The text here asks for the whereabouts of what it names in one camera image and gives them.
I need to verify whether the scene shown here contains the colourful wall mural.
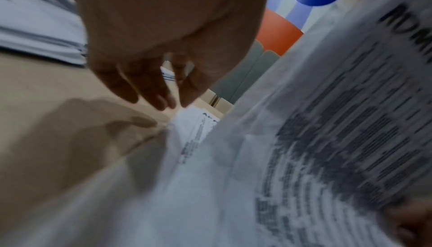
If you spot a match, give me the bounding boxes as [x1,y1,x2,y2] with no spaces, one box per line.
[254,0,383,56]

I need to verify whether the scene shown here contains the person's left hand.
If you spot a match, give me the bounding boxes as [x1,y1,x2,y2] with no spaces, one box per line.
[72,0,274,112]

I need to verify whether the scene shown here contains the printed paper sheet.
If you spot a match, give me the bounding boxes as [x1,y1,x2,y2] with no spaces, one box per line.
[199,0,432,247]

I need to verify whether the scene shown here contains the person's right hand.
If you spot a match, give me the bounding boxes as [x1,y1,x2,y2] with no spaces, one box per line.
[384,197,432,247]

